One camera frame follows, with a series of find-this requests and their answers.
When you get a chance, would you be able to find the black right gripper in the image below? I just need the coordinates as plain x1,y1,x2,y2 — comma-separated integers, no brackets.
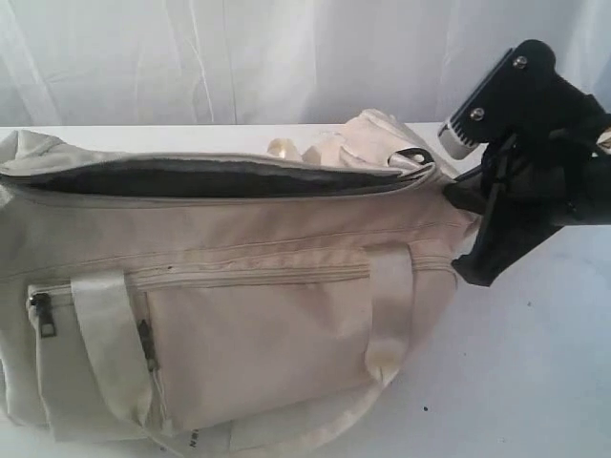
444,90,610,286

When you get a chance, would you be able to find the cream canvas duffel bag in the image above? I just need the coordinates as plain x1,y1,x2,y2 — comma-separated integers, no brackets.
1,110,479,457

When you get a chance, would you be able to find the white printed paper sheet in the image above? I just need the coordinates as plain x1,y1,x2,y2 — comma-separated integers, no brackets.
153,421,239,457

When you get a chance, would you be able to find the white curtain backdrop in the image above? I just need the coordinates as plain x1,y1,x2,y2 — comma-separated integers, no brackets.
1,1,610,126

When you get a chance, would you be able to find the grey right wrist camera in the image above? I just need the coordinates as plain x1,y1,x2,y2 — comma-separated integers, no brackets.
438,39,559,160

